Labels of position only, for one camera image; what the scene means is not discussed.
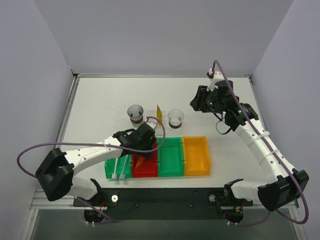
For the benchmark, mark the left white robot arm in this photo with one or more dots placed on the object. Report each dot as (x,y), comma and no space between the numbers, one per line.
(58,172)

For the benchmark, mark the clear textured oval tray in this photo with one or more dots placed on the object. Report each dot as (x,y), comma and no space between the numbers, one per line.
(174,132)

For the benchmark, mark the white toothbrush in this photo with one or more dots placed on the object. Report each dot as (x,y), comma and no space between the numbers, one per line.
(114,174)

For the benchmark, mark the yellow toothpaste tube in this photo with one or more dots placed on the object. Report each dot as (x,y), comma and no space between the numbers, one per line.
(159,115)

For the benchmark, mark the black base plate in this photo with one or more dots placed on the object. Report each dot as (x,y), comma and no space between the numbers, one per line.
(164,212)

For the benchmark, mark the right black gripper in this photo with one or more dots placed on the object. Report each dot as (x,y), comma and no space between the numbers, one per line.
(198,100)

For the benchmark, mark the left green bin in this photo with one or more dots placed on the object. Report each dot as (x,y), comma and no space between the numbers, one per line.
(118,168)

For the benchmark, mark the clear plastic cup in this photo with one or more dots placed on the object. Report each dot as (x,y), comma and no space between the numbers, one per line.
(175,118)

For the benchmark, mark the clear textured holder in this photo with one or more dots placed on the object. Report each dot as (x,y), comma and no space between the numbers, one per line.
(158,129)

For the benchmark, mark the yellow bin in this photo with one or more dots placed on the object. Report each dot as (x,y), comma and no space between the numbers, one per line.
(197,160)

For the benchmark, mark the right green bin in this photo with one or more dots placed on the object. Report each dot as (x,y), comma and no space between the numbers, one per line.
(170,158)

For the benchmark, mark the orange toothpaste tube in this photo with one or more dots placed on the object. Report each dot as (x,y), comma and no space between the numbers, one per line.
(139,162)

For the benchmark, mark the red bin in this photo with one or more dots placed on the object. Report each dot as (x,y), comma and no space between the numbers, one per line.
(149,168)

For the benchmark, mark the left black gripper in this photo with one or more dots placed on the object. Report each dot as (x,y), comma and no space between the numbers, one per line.
(144,147)

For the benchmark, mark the dark smoky plastic cup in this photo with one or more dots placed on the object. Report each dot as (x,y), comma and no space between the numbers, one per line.
(135,113)

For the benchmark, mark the green bin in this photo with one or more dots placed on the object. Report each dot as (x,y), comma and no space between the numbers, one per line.
(170,158)
(118,168)

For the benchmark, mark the light blue toothbrush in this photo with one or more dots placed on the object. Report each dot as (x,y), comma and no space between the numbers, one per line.
(125,164)

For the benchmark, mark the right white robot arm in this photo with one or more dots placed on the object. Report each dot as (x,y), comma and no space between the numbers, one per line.
(284,183)

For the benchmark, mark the aluminium frame rail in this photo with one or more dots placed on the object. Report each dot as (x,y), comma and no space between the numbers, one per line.
(117,197)

